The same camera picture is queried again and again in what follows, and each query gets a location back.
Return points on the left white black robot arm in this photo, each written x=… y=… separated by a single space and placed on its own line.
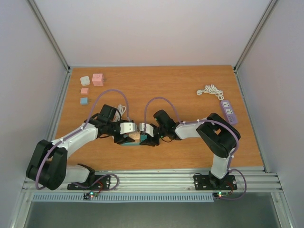
x=48 y=164

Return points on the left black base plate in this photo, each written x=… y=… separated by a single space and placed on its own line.
x=102 y=183

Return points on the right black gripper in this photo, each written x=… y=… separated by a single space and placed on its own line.
x=150 y=142

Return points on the white plug adapter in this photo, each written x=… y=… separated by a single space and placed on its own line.
x=85 y=80

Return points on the left small circuit board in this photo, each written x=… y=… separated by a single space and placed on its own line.
x=90 y=195

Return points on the aluminium front rail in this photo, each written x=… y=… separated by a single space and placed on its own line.
x=181 y=180

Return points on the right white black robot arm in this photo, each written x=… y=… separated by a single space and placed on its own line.
x=220 y=137

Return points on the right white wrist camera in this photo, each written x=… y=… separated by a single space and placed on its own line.
x=146 y=129

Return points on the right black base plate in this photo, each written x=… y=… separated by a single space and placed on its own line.
x=206 y=182

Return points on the right small circuit board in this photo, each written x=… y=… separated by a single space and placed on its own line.
x=221 y=194

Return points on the teal power strip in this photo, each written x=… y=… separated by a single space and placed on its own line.
x=136 y=142

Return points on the small blue plug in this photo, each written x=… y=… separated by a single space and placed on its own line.
x=84 y=100

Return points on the small pink plug adapter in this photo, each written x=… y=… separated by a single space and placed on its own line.
x=84 y=91

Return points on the purple power strip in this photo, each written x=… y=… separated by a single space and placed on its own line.
x=228 y=112

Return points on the blue slotted cable duct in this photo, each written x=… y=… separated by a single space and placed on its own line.
x=123 y=197

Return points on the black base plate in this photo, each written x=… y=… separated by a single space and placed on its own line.
x=206 y=182
x=102 y=183

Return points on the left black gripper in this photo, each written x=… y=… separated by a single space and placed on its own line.
x=124 y=140

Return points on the wooden cube plug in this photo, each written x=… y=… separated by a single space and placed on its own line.
x=135 y=135

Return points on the large pink cube plug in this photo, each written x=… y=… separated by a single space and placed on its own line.
x=98 y=79

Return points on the small circuit board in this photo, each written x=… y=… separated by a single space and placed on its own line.
x=221 y=194
x=90 y=195

